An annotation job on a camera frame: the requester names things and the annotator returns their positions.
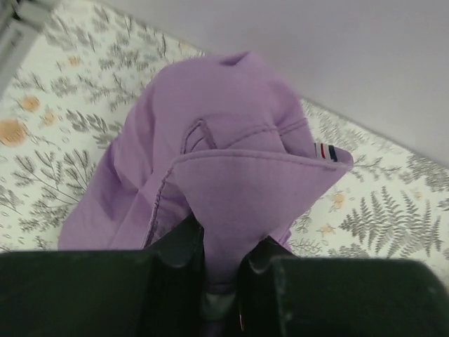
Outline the floral table mat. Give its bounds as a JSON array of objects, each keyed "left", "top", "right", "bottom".
[{"left": 1, "top": 1, "right": 448, "bottom": 268}]

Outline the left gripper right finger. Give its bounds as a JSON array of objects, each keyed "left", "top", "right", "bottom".
[{"left": 238, "top": 239, "right": 448, "bottom": 336}]

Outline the aluminium frame rail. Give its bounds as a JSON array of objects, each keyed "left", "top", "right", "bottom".
[{"left": 1, "top": 0, "right": 58, "bottom": 91}]

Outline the purple cloth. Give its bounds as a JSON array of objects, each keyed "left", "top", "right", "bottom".
[{"left": 58, "top": 52, "right": 353, "bottom": 293}]

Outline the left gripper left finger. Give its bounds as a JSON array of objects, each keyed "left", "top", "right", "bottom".
[{"left": 1, "top": 217, "right": 204, "bottom": 336}]

